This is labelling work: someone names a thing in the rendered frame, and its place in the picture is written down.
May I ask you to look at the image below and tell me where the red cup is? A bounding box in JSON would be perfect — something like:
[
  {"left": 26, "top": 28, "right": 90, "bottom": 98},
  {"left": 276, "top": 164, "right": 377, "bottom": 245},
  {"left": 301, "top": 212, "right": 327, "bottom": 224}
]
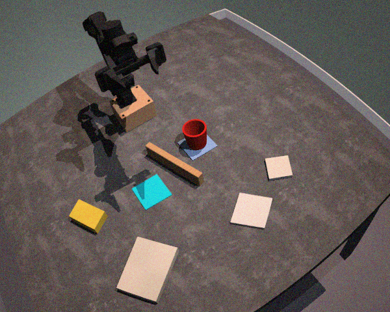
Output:
[{"left": 182, "top": 120, "right": 207, "bottom": 150}]

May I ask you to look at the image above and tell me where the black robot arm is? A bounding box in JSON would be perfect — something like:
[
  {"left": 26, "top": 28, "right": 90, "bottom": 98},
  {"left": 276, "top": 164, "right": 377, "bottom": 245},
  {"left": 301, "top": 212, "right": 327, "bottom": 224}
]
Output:
[{"left": 83, "top": 11, "right": 138, "bottom": 109}]

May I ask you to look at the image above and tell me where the wooden bar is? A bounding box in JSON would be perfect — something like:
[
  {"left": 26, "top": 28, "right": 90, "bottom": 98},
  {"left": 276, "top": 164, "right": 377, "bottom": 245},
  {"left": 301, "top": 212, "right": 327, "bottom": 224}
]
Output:
[{"left": 145, "top": 142, "right": 204, "bottom": 186}]

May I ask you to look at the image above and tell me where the yellow rectangular block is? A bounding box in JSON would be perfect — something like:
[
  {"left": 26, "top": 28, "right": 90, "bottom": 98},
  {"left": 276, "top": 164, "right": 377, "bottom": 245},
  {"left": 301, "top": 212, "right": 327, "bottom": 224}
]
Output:
[{"left": 69, "top": 199, "right": 107, "bottom": 233}]

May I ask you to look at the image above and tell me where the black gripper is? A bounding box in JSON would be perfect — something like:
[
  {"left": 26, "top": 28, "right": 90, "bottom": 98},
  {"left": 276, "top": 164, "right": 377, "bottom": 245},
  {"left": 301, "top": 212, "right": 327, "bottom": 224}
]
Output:
[{"left": 95, "top": 42, "right": 166, "bottom": 92}]

